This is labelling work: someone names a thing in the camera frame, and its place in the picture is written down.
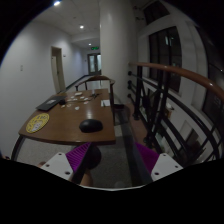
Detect black laptop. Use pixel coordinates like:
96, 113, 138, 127
36, 96, 65, 111

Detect wooden handrail with black railing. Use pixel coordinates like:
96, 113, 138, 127
128, 62, 224, 167

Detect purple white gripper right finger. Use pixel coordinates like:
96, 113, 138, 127
135, 143, 182, 182

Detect yellow round sticker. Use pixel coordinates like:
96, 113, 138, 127
26, 113, 50, 133

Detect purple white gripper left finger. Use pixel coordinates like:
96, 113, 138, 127
42, 143, 91, 181

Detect wooden chair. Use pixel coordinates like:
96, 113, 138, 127
75, 75, 115, 105

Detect double door at corridor end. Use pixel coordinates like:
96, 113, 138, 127
88, 53, 101, 75

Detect black computer mouse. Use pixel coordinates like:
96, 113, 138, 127
79, 119, 103, 133

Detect wooden table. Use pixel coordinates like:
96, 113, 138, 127
11, 89, 116, 161

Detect beige side door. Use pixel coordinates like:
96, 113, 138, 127
51, 47, 66, 93

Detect white paper note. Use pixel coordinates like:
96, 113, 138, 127
101, 100, 110, 107

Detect green exit sign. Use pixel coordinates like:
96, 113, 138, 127
91, 46, 99, 50

